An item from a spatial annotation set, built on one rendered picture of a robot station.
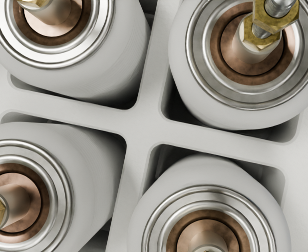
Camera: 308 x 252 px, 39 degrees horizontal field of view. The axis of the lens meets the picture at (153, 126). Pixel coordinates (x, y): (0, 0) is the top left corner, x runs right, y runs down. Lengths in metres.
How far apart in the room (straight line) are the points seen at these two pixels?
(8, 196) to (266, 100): 0.15
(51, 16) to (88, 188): 0.10
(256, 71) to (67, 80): 0.11
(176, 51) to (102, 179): 0.10
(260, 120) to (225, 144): 0.07
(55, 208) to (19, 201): 0.02
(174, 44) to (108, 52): 0.04
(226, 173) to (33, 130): 0.12
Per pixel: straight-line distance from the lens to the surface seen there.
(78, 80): 0.27
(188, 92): 0.26
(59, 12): 0.26
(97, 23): 0.26
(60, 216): 0.26
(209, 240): 0.24
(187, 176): 0.25
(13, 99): 0.35
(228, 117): 0.25
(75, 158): 0.27
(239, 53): 0.24
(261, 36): 0.22
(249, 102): 0.25
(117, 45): 0.26
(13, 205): 0.25
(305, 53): 0.26
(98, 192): 0.28
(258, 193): 0.26
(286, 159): 0.33
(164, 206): 0.25
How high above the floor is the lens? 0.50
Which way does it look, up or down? 85 degrees down
